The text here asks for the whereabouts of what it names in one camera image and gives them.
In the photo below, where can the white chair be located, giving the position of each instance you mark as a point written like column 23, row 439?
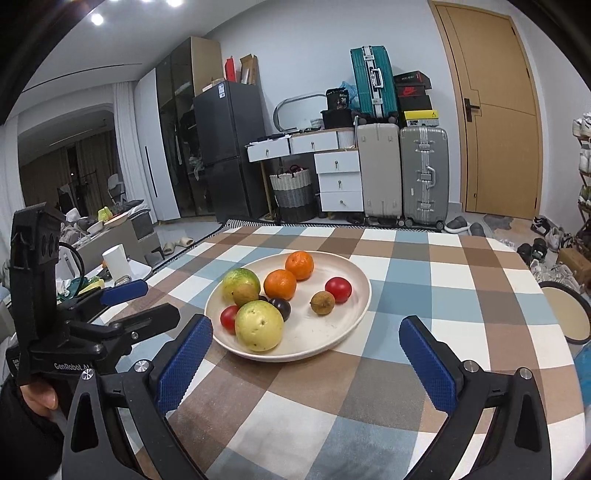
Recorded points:
column 116, row 189

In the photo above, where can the black shoebox red logo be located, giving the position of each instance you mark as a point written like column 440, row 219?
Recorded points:
column 413, row 92

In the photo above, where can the red box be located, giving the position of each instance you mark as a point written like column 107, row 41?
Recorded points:
column 230, row 69

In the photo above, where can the yellow bag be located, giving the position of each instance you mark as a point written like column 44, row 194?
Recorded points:
column 90, row 287

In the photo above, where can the small orange tangerine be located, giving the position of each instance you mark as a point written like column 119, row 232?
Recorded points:
column 300, row 265

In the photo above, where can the person's left forearm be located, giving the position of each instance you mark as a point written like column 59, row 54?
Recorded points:
column 23, row 438

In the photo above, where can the grey floor mat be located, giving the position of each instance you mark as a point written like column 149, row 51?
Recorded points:
column 498, row 222

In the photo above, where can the green round fruit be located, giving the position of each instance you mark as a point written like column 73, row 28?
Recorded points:
column 240, row 278

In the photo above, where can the teal suitcase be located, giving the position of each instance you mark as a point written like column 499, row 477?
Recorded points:
column 371, row 83

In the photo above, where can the group of shoes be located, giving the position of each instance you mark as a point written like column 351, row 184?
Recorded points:
column 549, row 244

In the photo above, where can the ceiling light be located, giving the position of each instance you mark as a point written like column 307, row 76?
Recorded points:
column 97, row 18
column 174, row 2

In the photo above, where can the person's left hand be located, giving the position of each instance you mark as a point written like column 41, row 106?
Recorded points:
column 39, row 397

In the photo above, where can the grey slipper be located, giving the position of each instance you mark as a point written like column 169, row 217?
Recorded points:
column 475, row 229
column 456, row 224

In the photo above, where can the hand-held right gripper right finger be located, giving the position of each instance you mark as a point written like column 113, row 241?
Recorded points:
column 427, row 364

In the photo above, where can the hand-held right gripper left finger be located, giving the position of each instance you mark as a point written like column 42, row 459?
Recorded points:
column 184, row 364

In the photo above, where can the black bag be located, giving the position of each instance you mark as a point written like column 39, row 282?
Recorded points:
column 338, row 119

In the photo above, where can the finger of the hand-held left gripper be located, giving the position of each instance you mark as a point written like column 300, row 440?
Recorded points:
column 152, row 317
column 124, row 291

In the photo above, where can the wooden door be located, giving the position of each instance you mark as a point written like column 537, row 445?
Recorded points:
column 498, row 115

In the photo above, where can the yellow-green object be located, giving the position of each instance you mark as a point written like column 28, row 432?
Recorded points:
column 105, row 213

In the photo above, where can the dark purple plum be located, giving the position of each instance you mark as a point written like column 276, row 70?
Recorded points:
column 280, row 309
column 264, row 298

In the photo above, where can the brown round fruit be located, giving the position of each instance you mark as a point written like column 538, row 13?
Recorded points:
column 322, row 303
column 244, row 294

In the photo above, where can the white cylinder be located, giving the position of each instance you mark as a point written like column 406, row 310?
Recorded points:
column 115, row 261

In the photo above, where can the low grey cabinet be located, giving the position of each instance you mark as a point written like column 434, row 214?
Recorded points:
column 124, row 235

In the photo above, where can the small red tomato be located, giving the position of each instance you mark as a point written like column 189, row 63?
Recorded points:
column 228, row 318

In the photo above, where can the round black-rimmed stool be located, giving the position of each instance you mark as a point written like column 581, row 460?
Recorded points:
column 565, row 314

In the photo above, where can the black refrigerator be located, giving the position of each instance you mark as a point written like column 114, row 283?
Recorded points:
column 231, row 147

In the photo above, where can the white wardrobe door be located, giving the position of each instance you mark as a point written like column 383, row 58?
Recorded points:
column 154, row 152

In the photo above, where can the dark glass cabinet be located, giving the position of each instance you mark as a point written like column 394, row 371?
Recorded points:
column 178, row 115

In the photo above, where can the wooden shoe rack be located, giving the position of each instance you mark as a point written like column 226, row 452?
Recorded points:
column 584, row 175

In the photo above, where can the cream round plate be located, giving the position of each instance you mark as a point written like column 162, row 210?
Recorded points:
column 323, row 332

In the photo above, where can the checked tablecloth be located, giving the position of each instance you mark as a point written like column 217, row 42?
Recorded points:
column 392, row 392

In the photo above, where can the woven laundry basket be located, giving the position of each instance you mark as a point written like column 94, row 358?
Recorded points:
column 293, row 194

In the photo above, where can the beige slipper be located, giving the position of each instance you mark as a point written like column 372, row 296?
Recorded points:
column 170, row 248
column 185, row 241

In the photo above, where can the white drawer dresser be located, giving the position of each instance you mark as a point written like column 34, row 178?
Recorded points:
column 339, row 184

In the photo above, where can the oval mirror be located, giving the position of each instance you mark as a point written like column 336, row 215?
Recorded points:
column 277, row 113

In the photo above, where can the yellow and black shoebox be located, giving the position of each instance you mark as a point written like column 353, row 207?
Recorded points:
column 421, row 118

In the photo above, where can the brown cardboard box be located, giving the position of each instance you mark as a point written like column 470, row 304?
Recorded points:
column 575, row 262

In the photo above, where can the black printed box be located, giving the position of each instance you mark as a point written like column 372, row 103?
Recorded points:
column 338, row 99

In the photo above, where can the large red tomato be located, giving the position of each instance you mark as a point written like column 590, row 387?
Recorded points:
column 338, row 289

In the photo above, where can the blue plastic bag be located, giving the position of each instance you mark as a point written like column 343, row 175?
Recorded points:
column 350, row 92

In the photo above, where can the silver suitcase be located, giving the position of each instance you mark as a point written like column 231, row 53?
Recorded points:
column 424, row 180

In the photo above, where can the large orange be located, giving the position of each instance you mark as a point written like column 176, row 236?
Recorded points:
column 280, row 284

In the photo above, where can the small grey item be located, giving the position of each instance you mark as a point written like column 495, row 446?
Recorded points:
column 122, row 280

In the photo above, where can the beige suitcase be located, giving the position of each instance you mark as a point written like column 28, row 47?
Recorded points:
column 379, row 175

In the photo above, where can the yellow-green guava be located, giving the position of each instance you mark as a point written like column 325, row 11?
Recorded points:
column 258, row 325

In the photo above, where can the black and red shoebox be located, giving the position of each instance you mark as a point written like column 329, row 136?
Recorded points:
column 411, row 78

